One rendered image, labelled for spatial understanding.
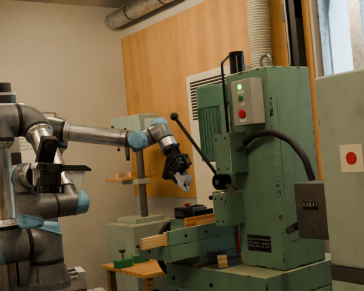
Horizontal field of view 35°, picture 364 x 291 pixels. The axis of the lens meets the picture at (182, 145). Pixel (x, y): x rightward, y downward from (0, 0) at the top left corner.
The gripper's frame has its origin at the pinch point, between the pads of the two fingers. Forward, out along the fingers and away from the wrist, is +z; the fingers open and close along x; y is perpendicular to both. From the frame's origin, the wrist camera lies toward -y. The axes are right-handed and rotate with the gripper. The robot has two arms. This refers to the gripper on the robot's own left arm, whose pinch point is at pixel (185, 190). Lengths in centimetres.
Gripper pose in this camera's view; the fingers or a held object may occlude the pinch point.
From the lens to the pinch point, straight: 248.4
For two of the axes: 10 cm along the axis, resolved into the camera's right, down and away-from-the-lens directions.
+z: 3.8, 8.3, -4.1
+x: 7.9, -0.7, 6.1
